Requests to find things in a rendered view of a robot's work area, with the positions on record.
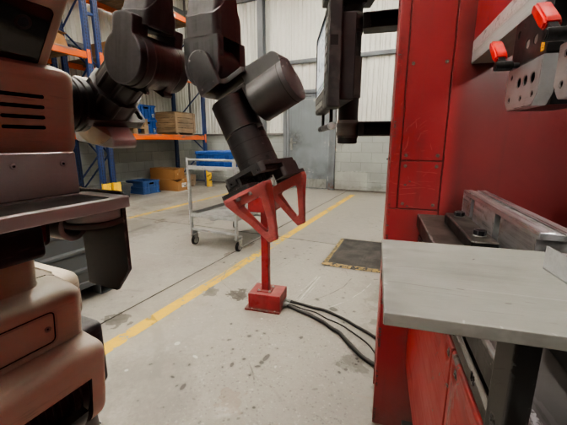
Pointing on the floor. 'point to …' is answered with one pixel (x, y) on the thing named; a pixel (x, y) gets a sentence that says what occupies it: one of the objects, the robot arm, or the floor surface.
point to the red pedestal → (258, 299)
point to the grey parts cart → (214, 205)
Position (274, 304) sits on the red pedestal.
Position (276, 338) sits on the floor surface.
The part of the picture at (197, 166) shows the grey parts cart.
